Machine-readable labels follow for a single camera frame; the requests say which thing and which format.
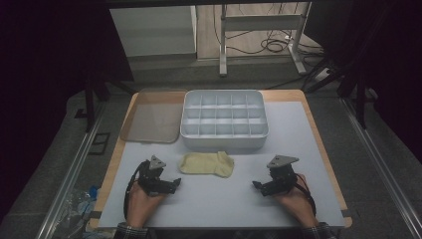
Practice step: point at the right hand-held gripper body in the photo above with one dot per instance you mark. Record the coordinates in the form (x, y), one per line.
(282, 177)

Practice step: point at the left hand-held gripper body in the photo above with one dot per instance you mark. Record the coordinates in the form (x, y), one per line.
(153, 176)

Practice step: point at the pale yellow sock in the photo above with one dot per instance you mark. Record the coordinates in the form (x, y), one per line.
(205, 163)

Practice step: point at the person's right hand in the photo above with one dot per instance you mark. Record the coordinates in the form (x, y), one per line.
(295, 202)

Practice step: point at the person's left hand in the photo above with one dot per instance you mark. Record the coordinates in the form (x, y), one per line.
(142, 205)

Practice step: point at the white table mat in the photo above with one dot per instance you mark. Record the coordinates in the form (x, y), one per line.
(215, 207)

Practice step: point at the translucent plastic box lid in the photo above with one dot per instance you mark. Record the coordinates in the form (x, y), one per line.
(152, 118)

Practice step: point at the white compartment storage box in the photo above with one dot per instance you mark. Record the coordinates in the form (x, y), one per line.
(224, 119)

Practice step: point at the plastic water bottle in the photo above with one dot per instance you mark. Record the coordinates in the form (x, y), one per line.
(79, 209)

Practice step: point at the black metal stand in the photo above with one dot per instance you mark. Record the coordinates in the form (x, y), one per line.
(89, 99)

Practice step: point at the white power strip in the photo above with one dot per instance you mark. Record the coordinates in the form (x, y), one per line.
(321, 74)

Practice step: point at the black tripod stand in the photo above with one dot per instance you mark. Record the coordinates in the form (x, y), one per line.
(360, 96)

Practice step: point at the white cabinet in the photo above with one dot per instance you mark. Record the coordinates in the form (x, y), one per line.
(156, 31)

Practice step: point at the dark curtain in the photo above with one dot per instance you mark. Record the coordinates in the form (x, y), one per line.
(391, 49)
(43, 66)

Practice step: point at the aluminium floor rail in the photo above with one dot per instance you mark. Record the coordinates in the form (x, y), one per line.
(381, 166)
(71, 179)

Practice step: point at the white metal desk frame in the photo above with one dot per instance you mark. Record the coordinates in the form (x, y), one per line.
(262, 22)

